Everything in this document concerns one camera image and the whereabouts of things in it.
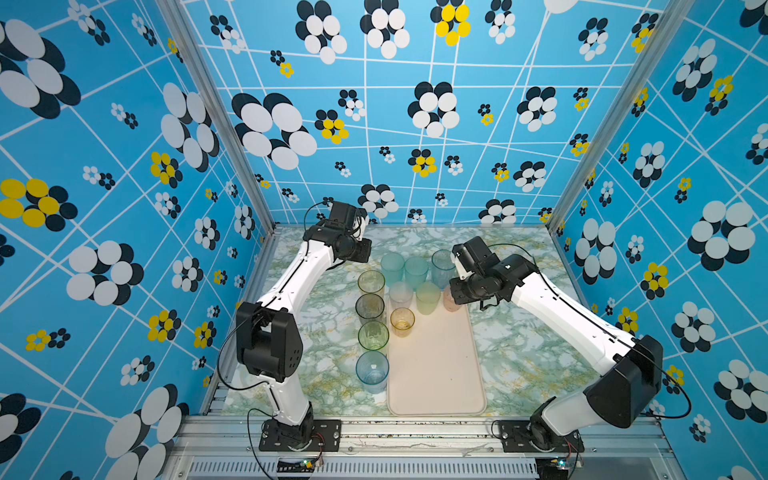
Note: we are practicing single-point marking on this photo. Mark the grey smoky glass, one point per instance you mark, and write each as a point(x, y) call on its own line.
point(370, 307)

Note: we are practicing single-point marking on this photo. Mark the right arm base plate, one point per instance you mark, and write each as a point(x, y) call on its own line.
point(516, 437)

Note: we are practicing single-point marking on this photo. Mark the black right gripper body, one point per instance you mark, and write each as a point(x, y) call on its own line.
point(467, 289)

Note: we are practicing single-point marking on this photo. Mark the yellow clear glass left column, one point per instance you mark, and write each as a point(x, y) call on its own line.
point(371, 282)

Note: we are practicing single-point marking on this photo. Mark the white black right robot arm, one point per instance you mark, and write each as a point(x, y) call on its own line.
point(629, 368)

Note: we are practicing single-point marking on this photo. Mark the teal textured cup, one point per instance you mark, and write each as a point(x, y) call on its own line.
point(416, 270)
point(392, 267)

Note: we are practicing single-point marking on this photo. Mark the pink textured cup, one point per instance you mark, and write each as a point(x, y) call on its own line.
point(449, 302)

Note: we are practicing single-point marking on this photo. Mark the small green circuit board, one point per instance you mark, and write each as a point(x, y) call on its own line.
point(298, 466)

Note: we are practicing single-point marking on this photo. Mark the blue clear glass front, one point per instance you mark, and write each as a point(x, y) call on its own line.
point(372, 369)

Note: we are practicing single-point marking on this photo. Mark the amber short glass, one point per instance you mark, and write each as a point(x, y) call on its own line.
point(402, 321)

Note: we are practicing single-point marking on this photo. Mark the beige rectangular tray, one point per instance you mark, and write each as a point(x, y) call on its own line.
point(435, 370)

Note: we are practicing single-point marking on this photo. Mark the green clear glass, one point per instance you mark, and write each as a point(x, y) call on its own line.
point(373, 336)

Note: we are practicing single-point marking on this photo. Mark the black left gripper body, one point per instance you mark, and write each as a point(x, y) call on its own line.
point(357, 251)

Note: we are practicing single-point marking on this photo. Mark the clear frosted textured cup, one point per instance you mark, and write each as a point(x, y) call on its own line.
point(400, 295)

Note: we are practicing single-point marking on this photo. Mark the blue clear tall glass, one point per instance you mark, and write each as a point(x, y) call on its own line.
point(442, 268)

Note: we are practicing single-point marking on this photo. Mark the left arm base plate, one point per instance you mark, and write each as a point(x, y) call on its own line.
point(320, 435)

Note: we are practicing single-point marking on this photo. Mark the light green textured cup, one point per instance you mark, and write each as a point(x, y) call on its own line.
point(428, 296)

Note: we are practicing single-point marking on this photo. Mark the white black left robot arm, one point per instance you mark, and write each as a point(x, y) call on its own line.
point(268, 341)

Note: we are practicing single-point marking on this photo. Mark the aluminium front frame rail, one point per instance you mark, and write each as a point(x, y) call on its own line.
point(218, 447)

